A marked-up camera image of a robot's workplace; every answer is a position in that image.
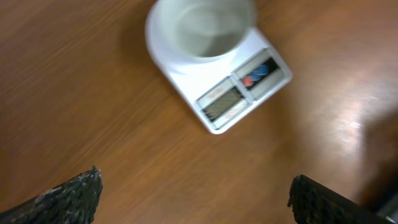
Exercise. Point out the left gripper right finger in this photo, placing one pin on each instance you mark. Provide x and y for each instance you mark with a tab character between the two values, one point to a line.
313	203

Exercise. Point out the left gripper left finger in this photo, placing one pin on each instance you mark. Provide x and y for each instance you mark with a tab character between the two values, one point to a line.
72	202

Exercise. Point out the white digital kitchen scale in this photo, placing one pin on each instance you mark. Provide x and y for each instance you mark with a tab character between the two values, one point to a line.
220	91

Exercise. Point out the white round bowl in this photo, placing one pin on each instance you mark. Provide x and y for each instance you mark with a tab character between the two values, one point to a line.
206	29

